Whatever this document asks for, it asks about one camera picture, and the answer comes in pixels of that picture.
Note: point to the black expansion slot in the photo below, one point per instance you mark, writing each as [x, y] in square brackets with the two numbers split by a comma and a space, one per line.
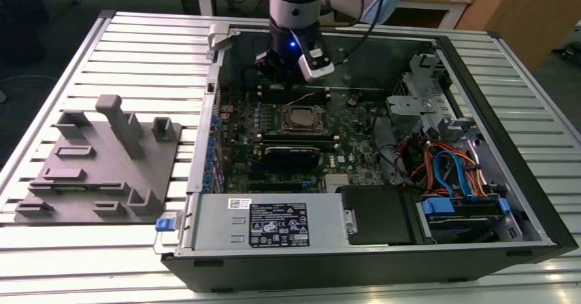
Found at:
[273, 186]

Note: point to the metal drive cage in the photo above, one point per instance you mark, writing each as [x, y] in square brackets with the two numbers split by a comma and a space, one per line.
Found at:
[424, 89]

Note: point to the green motherboard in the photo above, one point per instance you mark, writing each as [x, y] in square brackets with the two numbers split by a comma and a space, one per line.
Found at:
[358, 154]

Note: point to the silver chipset heatsink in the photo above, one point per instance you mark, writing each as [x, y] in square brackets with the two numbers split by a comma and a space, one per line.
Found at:
[338, 179]

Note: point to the silver power supply unit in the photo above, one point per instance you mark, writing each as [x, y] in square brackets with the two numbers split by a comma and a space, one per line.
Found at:
[213, 222]

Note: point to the grey parts rack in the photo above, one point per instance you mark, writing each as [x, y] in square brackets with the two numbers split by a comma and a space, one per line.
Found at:
[104, 181]

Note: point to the hard disk in blue carrier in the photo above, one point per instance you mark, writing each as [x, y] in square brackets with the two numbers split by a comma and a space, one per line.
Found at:
[438, 206]

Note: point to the wooden cabinet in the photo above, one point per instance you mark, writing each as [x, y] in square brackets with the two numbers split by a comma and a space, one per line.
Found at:
[536, 18]

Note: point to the blue plastic latch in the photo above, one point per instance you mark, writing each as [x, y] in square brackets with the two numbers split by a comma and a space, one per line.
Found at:
[164, 225]

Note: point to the black PC case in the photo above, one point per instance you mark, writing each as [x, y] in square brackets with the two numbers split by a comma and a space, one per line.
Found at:
[318, 273]

